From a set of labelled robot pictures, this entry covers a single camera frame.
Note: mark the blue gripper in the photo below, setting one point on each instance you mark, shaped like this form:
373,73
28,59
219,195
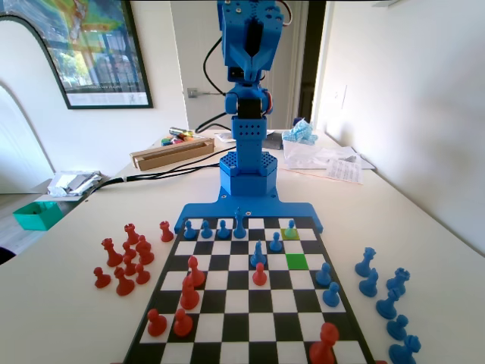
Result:
251,61

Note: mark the blue chess pawn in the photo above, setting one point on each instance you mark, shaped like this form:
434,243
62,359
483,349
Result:
205,230
324,275
274,243
223,230
332,295
188,231
290,230

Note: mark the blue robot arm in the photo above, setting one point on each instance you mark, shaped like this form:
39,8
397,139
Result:
248,159

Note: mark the blue chess king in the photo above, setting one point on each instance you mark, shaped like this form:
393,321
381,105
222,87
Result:
238,226

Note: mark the red chess rook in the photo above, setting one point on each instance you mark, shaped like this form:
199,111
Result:
165,233
131,236

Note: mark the red chess pawn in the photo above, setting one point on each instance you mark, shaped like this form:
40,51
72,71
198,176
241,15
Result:
182,325
142,275
324,346
101,279
129,267
156,325
128,251
259,275

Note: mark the blue chess queen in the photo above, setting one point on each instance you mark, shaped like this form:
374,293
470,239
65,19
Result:
365,264

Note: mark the red chess queen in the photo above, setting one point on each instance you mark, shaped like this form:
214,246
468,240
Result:
110,255

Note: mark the white door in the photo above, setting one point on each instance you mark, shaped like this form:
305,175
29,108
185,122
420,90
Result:
189,49

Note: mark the small printed paper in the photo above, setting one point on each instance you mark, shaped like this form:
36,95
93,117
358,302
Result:
225,137

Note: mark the blue white packet bag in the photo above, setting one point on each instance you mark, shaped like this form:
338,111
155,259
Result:
301,132

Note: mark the grey flat box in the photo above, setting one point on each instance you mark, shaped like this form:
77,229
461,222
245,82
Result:
273,141

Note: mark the silver yellow tube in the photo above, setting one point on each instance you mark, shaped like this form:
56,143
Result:
180,132

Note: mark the colourful marker set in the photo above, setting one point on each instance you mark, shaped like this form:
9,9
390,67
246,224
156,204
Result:
176,141

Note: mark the clear plastic bag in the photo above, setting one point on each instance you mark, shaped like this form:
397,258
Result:
310,155

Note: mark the framed colourful poster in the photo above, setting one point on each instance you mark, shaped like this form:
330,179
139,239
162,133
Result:
102,57

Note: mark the long cardboard box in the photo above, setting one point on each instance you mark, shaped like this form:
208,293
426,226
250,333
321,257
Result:
170,156

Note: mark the printed paper sheet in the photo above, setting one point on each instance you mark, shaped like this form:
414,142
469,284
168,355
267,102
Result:
345,171

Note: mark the white arched panel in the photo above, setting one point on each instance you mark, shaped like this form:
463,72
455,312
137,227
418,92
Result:
22,57

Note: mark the silver foil paper pile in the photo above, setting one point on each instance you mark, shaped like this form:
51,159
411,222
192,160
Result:
72,184

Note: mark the black white chessboard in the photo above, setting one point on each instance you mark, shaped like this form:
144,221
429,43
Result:
246,303

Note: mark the green plastic bin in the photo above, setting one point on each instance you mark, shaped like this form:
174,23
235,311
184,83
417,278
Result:
34,218

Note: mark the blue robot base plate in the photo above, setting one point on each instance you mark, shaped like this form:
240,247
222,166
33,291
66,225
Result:
212,210

